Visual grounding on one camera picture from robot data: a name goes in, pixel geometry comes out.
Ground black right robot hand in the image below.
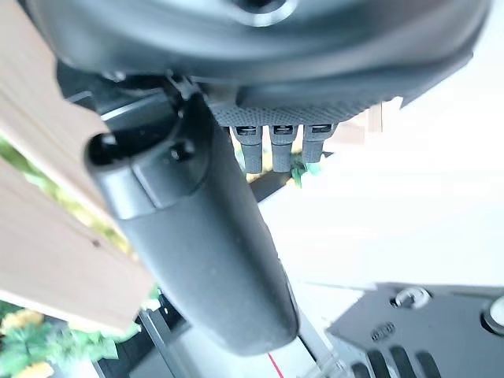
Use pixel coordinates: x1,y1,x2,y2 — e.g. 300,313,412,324
23,0,494,358

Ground brown wooden plank fence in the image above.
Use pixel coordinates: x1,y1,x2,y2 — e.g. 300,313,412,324
0,0,155,332

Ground silver metal rod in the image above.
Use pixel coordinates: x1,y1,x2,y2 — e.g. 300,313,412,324
297,332,343,378

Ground artificial green plant yellow flowers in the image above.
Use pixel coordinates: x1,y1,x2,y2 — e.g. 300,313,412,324
0,135,322,378

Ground black metal plate with slots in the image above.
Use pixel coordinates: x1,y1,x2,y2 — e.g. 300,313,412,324
326,281,504,378

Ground black metal frame bar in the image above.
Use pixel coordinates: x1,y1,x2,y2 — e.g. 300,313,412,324
94,302,198,378

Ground thin red cable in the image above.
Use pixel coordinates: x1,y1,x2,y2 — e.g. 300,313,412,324
266,352,285,378

